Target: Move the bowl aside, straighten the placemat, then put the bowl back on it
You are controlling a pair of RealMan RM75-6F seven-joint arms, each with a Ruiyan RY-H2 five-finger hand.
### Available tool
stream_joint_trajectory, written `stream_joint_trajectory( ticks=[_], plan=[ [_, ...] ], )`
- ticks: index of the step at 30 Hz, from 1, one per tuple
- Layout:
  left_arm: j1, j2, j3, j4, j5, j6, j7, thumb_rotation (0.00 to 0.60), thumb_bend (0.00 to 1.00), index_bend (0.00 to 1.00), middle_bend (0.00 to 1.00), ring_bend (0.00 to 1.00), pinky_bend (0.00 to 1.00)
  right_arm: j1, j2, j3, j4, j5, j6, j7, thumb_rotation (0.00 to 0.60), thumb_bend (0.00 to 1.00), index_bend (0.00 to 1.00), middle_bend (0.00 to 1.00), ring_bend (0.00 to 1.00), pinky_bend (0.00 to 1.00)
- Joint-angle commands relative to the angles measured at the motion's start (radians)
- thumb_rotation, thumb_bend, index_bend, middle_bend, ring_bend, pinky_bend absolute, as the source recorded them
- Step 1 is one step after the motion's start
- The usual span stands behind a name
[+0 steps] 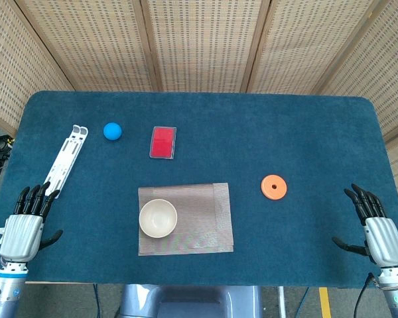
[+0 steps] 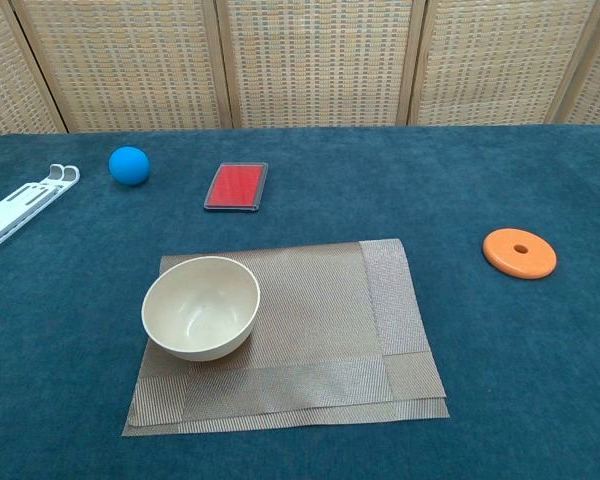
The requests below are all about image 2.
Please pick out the grey woven placemat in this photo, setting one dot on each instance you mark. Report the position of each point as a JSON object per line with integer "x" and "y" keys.
{"x": 320, "y": 320}

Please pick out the white round bowl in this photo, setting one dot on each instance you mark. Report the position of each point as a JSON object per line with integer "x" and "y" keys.
{"x": 200, "y": 310}

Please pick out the red pad in clear case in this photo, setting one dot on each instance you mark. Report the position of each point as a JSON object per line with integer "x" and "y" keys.
{"x": 236, "y": 186}

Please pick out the blue ball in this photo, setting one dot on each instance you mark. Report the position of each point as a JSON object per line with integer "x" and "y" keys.
{"x": 129, "y": 166}

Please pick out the orange disc with hole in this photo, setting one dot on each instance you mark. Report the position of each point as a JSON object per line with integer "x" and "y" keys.
{"x": 500, "y": 256}

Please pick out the blue table cloth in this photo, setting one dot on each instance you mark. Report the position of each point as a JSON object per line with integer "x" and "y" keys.
{"x": 480, "y": 375}

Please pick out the white folding stand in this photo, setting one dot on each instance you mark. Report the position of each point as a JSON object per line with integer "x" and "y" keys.
{"x": 25, "y": 197}

